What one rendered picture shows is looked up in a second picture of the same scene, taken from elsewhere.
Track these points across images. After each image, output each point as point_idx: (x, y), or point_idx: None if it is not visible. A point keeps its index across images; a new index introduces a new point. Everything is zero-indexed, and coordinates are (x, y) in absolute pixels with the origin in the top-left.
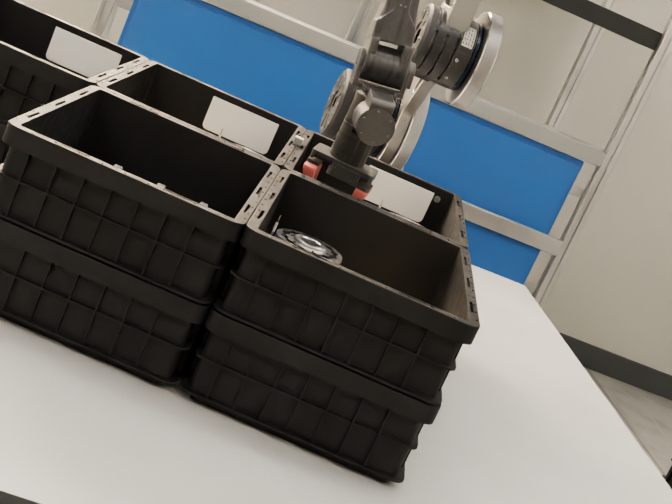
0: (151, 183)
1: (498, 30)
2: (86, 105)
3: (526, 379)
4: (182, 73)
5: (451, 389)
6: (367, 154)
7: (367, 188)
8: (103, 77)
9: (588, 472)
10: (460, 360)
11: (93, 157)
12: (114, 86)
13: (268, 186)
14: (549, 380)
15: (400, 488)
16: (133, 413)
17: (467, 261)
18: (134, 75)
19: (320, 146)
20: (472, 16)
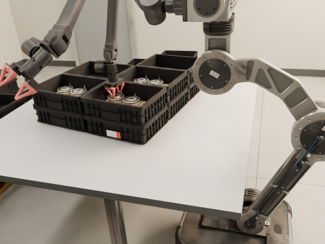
0: (74, 68)
1: (200, 55)
2: (125, 67)
3: (102, 165)
4: (184, 73)
5: (85, 142)
6: (109, 78)
7: (105, 86)
8: (144, 66)
9: (42, 159)
10: (108, 150)
11: (81, 65)
12: (144, 68)
13: (90, 76)
14: (104, 173)
15: (38, 123)
16: None
17: (67, 95)
18: (161, 69)
19: (119, 78)
20: (204, 51)
